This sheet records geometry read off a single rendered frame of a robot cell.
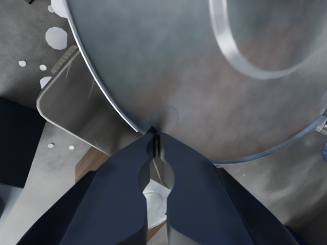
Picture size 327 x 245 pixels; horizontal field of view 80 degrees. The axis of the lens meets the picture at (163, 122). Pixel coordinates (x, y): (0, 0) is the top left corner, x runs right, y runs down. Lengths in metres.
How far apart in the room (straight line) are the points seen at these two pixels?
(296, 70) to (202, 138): 0.10
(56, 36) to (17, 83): 0.72
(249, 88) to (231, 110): 0.02
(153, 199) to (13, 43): 0.77
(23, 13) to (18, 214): 0.95
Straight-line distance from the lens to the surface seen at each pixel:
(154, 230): 1.03
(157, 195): 0.82
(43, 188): 1.22
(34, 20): 0.91
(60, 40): 0.25
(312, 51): 0.20
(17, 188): 0.61
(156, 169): 0.17
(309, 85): 0.23
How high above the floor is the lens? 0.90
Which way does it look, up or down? 56 degrees down
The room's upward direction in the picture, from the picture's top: 140 degrees clockwise
